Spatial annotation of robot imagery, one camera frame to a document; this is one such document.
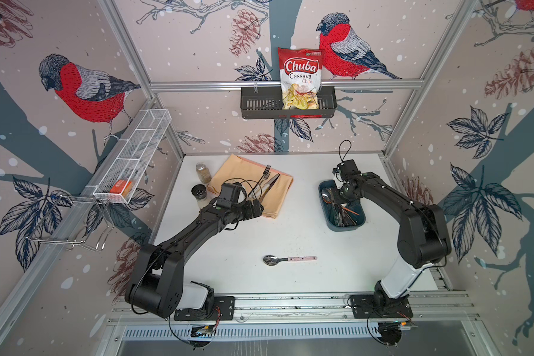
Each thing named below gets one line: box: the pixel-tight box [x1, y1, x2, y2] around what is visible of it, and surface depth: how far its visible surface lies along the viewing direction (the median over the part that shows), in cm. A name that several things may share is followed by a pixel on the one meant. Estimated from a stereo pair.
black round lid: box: [191, 183, 207, 200], surface depth 94 cm
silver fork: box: [247, 164, 272, 197], surface depth 113 cm
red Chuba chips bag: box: [277, 47, 324, 110], surface depth 85 cm
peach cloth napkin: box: [206, 154, 294, 220], surface depth 109 cm
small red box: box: [109, 179, 133, 199], surface depth 68 cm
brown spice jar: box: [195, 161, 213, 184], surface depth 106 cm
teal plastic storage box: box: [318, 180, 366, 232], surface depth 96 cm
